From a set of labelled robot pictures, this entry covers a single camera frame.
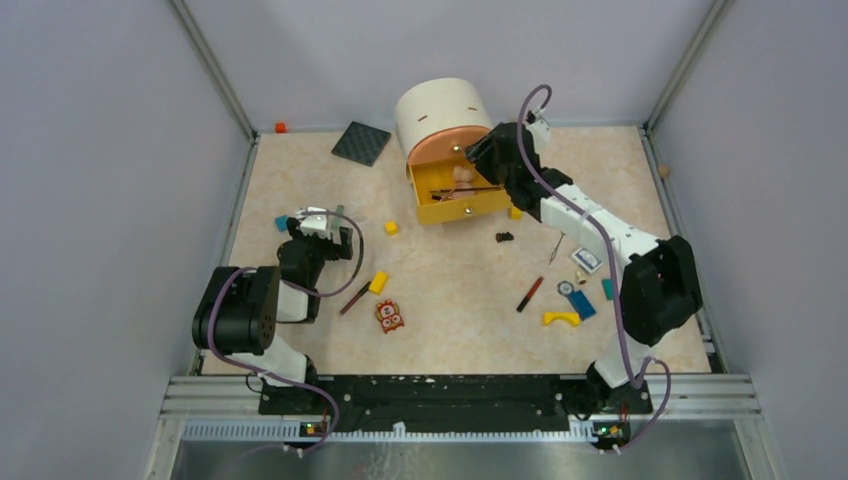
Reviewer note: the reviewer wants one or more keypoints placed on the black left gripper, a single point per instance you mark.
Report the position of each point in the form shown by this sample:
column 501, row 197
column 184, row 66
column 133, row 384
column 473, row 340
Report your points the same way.
column 334, row 251

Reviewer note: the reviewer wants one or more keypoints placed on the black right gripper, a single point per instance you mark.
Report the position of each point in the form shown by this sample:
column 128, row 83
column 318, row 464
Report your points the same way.
column 480, row 152

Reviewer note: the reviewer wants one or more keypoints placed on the black makeup brush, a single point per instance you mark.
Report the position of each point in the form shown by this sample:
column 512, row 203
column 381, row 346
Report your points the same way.
column 448, row 192

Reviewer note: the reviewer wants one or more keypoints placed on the beige makeup sponge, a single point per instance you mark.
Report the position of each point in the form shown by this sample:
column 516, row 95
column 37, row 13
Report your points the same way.
column 463, row 175

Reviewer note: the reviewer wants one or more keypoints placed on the yellow drawer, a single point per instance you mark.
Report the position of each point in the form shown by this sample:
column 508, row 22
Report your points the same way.
column 432, row 210

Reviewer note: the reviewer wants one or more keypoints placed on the cream round drawer organizer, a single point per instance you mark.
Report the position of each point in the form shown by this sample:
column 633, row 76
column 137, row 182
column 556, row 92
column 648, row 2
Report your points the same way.
column 437, row 119

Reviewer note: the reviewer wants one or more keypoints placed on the black wire loop tool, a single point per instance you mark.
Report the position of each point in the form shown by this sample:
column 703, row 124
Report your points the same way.
column 555, row 250

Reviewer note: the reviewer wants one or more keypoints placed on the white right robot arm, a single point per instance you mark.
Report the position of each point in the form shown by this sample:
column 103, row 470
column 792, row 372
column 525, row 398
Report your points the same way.
column 656, row 281

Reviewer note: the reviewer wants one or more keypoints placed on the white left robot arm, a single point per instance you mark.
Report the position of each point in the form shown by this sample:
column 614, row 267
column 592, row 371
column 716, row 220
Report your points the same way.
column 238, row 314

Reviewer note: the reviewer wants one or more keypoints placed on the small yellow cube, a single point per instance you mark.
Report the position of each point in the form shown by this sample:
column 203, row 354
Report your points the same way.
column 391, row 228

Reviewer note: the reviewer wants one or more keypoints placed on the yellow rectangular block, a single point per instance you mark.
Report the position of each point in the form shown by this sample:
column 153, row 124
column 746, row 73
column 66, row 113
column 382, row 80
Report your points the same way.
column 378, row 282

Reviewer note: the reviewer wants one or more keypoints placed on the dark red lip gloss tube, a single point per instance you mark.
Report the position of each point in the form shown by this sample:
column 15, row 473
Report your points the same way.
column 355, row 298

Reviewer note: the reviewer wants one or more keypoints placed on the blue lego brick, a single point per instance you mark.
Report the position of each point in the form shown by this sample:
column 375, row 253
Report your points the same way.
column 281, row 223

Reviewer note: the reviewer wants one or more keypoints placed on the red owl number puzzle piece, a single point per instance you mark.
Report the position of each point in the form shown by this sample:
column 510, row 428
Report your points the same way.
column 389, row 316

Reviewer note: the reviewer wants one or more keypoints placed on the black textured square mat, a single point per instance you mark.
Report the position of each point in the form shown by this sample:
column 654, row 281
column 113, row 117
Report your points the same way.
column 361, row 143

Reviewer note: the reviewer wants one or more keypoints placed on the red black pen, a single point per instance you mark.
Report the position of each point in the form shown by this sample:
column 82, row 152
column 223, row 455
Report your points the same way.
column 529, row 294

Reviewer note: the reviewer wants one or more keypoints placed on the round small watch dial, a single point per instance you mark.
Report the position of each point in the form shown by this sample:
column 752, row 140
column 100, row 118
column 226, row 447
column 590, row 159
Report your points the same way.
column 565, row 288

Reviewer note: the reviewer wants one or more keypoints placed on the teal small block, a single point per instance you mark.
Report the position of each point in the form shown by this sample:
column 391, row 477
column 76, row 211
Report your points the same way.
column 608, row 288

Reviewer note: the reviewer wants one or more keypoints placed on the blue rectangular block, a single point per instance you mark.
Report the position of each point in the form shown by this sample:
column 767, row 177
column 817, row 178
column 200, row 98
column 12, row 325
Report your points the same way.
column 581, row 304

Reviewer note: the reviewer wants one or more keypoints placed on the yellow arch block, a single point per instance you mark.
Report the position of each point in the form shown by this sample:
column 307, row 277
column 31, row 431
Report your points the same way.
column 570, row 318

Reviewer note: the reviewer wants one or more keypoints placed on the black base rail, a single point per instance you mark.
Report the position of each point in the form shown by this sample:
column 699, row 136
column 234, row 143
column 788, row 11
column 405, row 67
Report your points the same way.
column 454, row 403

